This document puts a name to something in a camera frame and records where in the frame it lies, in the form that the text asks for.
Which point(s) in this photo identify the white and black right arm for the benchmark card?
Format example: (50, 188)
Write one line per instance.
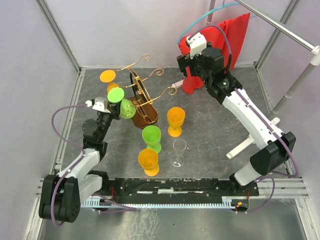
(275, 146)

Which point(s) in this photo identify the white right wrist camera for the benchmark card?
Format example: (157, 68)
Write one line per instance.
(197, 44)

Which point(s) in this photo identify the green plastic goblet front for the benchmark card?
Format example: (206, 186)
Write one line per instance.
(151, 135)

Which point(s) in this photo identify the clear wine glass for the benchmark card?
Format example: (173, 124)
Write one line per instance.
(179, 148)

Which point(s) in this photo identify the orange plastic goblet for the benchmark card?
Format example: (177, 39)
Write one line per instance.
(149, 161)
(108, 76)
(175, 117)

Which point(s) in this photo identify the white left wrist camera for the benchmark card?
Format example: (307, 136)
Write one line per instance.
(99, 104)

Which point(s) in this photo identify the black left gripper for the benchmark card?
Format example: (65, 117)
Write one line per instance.
(114, 108)

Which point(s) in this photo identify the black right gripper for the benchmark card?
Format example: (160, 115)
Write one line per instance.
(185, 61)

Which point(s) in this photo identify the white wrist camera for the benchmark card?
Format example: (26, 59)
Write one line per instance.
(197, 44)
(99, 104)

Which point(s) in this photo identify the silver metal pole frame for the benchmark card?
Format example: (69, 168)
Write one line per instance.
(284, 64)

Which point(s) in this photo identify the gold wire glass rack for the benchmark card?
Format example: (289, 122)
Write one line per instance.
(145, 113)

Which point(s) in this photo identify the green plastic goblet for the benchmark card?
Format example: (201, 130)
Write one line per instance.
(127, 110)
(151, 135)

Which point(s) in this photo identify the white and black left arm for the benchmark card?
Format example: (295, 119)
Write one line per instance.
(63, 193)

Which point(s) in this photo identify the orange plastic goblet front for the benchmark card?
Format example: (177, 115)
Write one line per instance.
(149, 161)

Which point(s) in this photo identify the white block behind rack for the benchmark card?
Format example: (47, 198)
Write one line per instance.
(177, 84)

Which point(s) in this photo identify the white plastic strip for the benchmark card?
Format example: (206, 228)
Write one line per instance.
(241, 147)

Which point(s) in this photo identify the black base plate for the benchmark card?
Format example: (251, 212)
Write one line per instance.
(178, 192)

